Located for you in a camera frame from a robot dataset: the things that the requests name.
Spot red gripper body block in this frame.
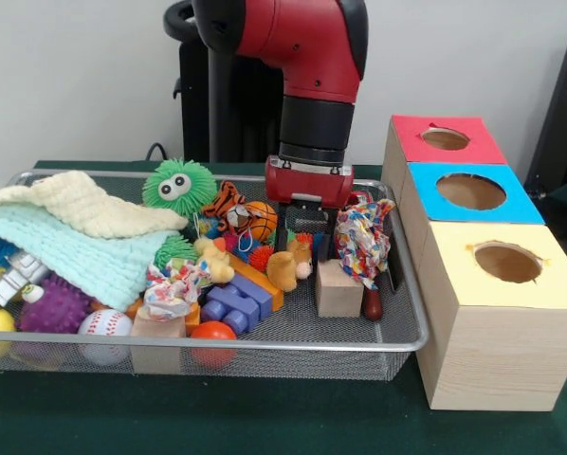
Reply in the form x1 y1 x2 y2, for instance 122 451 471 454
265 155 356 209

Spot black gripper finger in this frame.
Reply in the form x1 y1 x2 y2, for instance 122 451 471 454
320 207 337 259
276 201 291 252

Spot brown plush toy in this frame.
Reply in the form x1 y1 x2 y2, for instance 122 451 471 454
266 237 315 293

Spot plain wooden cube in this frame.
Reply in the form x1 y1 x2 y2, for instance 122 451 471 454
315 259 365 319

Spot tiger striped toy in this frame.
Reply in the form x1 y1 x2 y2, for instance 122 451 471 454
206 182 248 230

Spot yellow duck plush toy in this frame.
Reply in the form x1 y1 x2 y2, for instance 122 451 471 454
194 237 235 285

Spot purple plastic building block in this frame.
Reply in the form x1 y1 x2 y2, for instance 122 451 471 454
201 273 273 337

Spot red maraca rattle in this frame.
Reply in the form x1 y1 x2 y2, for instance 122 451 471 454
190 321 238 370

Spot cream knitted cloth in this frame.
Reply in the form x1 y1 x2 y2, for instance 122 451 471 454
0 171 188 238

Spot mint knitted cloth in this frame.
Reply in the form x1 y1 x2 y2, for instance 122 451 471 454
0 196 171 312

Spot clear shallow mesh bin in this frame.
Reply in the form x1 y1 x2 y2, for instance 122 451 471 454
0 169 430 383

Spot wooden box with three holes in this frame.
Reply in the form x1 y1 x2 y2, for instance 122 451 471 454
381 115 567 412

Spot small orange basketball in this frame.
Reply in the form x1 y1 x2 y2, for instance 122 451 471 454
244 201 279 243

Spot dark red sausage toy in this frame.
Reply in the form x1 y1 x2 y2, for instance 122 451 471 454
363 284 384 321

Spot floral patterned fabric knot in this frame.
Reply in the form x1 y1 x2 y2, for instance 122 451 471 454
143 259 211 319

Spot dark green tablecloth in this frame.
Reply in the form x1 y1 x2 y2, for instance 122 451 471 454
0 159 567 455

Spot white baseball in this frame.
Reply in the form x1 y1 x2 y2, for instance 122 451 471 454
78 309 134 367

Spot purple monster toy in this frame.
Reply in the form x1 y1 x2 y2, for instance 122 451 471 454
18 275 93 335

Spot black panel stand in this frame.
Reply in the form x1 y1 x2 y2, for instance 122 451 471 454
523 31 567 224

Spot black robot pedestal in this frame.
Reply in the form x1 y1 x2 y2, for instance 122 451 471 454
164 0 360 164

